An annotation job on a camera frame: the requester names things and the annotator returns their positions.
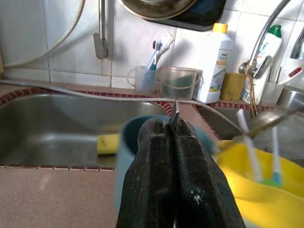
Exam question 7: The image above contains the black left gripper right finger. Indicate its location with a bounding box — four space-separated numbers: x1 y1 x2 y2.
171 118 247 228

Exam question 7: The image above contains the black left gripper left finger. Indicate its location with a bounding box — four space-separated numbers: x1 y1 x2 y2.
116 116 178 228

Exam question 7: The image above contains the blue mug with white rabbit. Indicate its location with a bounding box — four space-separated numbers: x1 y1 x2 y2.
114 114 216 214

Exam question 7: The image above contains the white-handled green spoon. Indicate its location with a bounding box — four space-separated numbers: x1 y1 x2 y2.
236 108 283 188

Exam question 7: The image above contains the steel spoon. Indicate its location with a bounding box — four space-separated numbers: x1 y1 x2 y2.
246 110 294 140
168 98 181 131

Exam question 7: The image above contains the yellow plastic bowl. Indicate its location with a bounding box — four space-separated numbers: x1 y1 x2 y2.
213 140 304 228

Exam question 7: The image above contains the white-handled blue spoon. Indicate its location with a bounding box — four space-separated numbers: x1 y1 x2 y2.
271 127 283 183

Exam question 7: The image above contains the thin yellow sponge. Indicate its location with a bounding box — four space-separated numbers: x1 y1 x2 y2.
96 133 121 156

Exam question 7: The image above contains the clear plastic toothbrush cup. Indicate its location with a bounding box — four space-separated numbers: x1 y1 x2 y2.
127 66 158 95

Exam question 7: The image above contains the steel sink basin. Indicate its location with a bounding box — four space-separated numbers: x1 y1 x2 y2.
0 94 171 167
197 104 304 162

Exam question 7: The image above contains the green scouring pad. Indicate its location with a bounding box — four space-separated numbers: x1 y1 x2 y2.
163 73 198 96

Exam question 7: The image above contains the thick yellow sponge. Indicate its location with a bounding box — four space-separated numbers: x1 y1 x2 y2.
220 72 247 101

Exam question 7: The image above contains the white bottle yellow cap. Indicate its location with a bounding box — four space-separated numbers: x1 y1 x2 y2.
192 23 235 105

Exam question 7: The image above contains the clear plastic utensil holder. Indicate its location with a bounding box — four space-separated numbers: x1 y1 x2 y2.
260 68 304 105

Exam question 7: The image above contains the blue toothbrush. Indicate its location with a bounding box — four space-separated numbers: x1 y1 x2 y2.
142 40 165 72

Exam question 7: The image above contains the steel pot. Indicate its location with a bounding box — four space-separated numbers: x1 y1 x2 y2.
276 85 304 113

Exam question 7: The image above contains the white toothbrush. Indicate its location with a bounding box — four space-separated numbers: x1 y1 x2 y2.
154 32 176 61

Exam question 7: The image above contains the white bottle green cap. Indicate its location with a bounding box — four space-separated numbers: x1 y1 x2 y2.
240 25 284 105

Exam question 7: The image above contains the curved chrome faucet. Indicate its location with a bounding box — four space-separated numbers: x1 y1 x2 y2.
238 0 293 80

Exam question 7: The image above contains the chrome filter tap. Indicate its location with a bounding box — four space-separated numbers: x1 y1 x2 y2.
289 28 304 60

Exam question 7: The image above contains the hanging steel wok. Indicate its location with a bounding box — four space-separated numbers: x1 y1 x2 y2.
118 0 198 20

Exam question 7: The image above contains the brown rope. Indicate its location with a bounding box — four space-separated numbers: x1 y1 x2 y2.
246 66 259 117

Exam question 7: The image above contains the grey hose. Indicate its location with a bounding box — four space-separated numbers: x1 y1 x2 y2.
0 79 245 137

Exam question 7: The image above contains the red-handled utensil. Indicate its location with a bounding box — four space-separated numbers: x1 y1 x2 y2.
288 67 304 78

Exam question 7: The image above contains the white hose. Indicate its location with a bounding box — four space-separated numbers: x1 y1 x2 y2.
3 0 86 69

